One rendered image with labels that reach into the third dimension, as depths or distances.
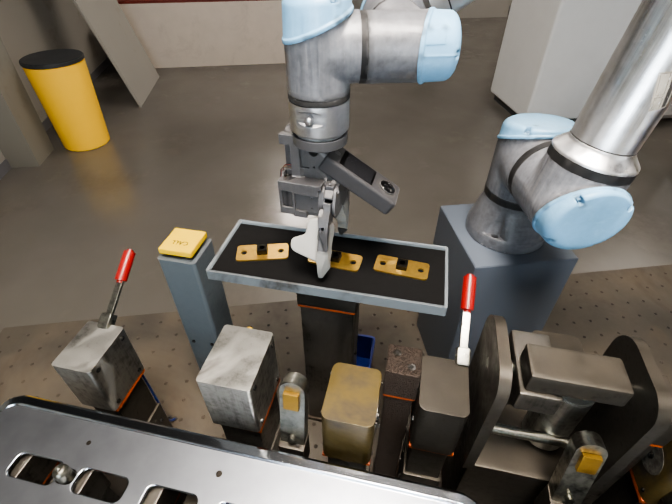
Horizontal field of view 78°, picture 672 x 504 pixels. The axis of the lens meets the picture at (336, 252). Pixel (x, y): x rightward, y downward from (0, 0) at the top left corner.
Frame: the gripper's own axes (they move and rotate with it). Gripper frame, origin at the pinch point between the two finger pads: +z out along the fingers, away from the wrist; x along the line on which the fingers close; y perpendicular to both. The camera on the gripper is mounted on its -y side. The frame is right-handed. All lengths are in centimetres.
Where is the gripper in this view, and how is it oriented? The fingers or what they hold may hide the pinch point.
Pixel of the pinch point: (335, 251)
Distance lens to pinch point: 65.3
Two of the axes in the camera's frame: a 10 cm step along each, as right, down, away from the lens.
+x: -2.8, 6.3, -7.3
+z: 0.0, 7.6, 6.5
